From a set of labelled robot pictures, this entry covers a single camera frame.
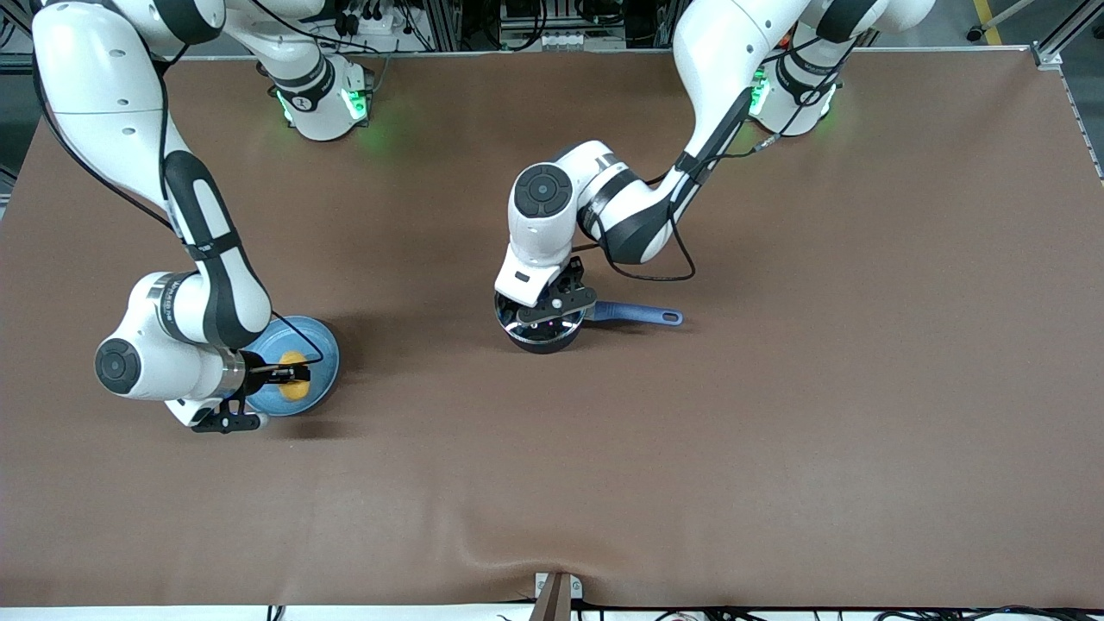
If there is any glass lid with blue knob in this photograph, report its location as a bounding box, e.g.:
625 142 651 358
496 293 587 342

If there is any aluminium frame corner post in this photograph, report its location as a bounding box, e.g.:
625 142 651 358
1031 0 1104 70

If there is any grey metal table bracket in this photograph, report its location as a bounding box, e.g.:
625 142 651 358
533 571 584 621

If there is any black pot with blue handle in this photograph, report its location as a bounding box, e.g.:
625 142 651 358
494 289 684 355

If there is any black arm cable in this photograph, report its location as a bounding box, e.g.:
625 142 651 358
30 0 327 373
591 52 850 283

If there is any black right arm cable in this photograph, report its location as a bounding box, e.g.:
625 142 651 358
30 0 327 373

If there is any white power strip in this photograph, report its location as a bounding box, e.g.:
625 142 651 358
332 0 415 49

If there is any yellow potato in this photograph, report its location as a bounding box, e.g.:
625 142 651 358
278 349 313 405

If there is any brown table cover mat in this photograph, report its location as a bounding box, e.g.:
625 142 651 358
0 47 1104 609

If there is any blue round plate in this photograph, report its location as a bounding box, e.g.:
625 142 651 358
244 315 341 417

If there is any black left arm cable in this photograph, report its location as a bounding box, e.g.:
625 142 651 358
591 52 850 283

